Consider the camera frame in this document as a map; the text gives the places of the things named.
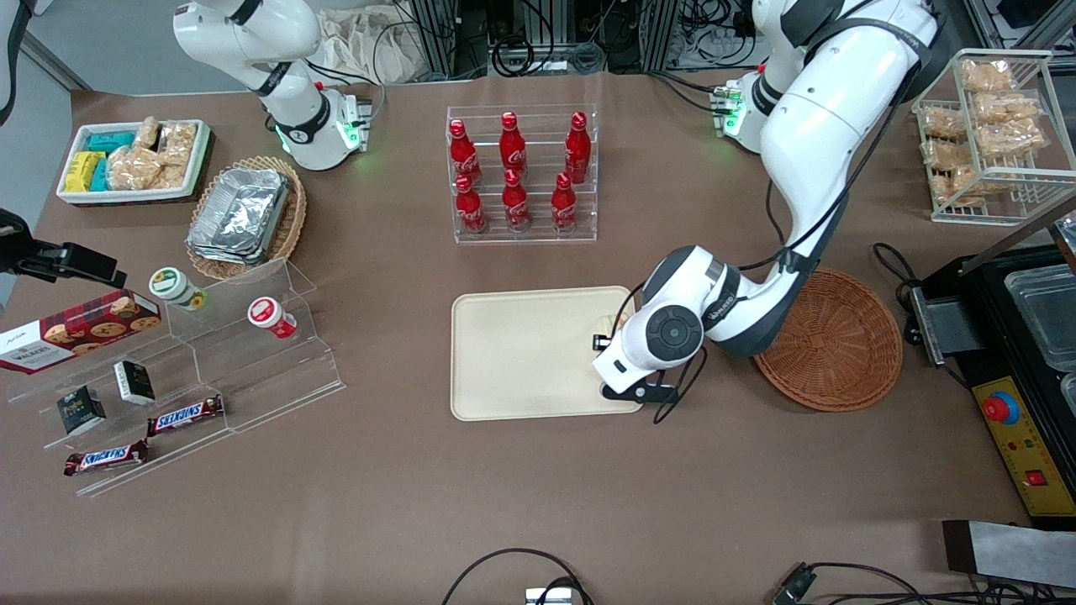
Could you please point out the beige plastic tray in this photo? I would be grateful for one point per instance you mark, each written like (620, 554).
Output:
(530, 353)

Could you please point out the yellow snack pack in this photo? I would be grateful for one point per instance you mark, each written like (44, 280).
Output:
(82, 172)

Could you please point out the white rectangular bin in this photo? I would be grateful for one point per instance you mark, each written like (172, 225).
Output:
(71, 195)

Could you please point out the green lid yogurt cup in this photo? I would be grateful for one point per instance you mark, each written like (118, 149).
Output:
(175, 287)

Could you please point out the crumbly snack in clear bag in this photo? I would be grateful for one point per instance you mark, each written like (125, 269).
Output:
(178, 143)
(943, 123)
(954, 186)
(146, 133)
(1009, 107)
(941, 154)
(985, 76)
(134, 168)
(1013, 139)

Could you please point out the beige cloth bag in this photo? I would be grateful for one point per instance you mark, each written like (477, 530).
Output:
(370, 46)

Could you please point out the clear acrylic stepped shelf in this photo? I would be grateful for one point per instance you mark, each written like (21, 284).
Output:
(269, 378)

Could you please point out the red cola bottle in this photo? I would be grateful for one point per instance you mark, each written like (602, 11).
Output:
(471, 210)
(464, 155)
(515, 206)
(564, 208)
(513, 147)
(577, 151)

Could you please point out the oval wicker basket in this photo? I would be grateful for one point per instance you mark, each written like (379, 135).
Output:
(290, 227)

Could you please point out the grey and black flat panel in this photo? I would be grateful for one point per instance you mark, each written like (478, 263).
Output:
(1009, 553)

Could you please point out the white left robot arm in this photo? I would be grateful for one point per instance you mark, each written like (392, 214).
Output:
(824, 126)

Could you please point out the red lid yogurt cup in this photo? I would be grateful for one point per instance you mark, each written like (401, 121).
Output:
(271, 317)

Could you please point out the brown chocolate bar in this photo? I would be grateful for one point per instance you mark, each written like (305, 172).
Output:
(185, 415)
(105, 458)

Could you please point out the small black box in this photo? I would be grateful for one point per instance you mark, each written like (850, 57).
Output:
(81, 410)
(134, 382)

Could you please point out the black machine with yellow panel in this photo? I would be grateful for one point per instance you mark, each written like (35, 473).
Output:
(1021, 454)

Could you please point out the clear plastic container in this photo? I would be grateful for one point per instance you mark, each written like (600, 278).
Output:
(1046, 315)

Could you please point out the stack of foil trays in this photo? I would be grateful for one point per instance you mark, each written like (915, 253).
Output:
(239, 214)

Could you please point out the red cookie box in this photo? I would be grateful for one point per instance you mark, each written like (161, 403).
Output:
(76, 332)

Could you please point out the red emergency stop button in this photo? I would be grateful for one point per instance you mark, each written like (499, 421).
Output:
(999, 408)

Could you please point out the teal snack pack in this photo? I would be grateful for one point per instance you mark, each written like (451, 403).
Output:
(111, 141)

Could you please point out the small silver device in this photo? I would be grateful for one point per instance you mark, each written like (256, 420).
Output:
(546, 597)

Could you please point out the clear acrylic bottle rack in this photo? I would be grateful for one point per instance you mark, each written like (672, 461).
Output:
(538, 239)

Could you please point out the round brown wicker basket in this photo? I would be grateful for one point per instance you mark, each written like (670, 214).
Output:
(841, 353)

